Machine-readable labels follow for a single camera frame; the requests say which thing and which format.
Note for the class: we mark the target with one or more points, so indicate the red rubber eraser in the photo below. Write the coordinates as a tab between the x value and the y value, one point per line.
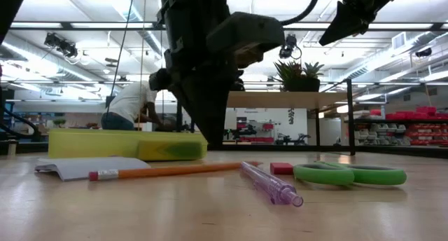
281	168

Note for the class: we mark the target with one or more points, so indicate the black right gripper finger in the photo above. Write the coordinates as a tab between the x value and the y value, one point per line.
344	24

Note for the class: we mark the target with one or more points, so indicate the orange pencil with red eraser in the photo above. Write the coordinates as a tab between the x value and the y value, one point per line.
175	171

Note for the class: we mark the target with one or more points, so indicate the yellow-green plastic container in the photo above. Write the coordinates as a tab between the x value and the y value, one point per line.
91	143

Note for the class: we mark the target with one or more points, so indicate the white paper notepad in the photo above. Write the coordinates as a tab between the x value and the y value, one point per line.
87	167

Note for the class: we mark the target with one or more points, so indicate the black ceiling-hung camera rig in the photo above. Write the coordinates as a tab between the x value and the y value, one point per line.
288	46
61	45

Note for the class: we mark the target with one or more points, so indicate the small hanging green plant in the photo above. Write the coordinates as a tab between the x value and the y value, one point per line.
291	115

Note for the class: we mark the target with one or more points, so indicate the white ceiling air vent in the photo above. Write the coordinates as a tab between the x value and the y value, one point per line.
399	40

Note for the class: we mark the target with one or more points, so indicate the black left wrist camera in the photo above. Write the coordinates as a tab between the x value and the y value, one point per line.
245	31

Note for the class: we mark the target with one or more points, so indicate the storage rack with red bins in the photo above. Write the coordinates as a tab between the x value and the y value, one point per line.
420	129

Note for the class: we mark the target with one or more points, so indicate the small distant green plant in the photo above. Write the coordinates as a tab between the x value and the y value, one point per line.
59	122

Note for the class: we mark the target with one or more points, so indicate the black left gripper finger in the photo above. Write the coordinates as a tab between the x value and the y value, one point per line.
210	111

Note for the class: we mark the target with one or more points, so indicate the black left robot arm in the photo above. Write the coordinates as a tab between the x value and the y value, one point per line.
10	6

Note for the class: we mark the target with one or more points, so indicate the yellow and green crayon box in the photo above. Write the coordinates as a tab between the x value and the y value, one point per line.
168	150

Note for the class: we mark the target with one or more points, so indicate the person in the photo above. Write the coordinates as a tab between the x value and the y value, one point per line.
129	101

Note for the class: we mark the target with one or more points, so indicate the black overhead frame bar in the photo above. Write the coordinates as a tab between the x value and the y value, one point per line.
435	26

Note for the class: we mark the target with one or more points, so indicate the wooden shelf with black frame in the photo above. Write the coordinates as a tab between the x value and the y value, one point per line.
287	99

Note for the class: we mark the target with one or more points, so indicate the black hole punch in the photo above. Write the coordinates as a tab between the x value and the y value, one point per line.
239	85

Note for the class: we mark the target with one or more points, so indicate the transparent purple pen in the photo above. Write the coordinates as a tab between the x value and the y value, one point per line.
269	185

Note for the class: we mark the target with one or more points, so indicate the potted succulent in black pot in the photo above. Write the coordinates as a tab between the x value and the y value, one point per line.
301	84

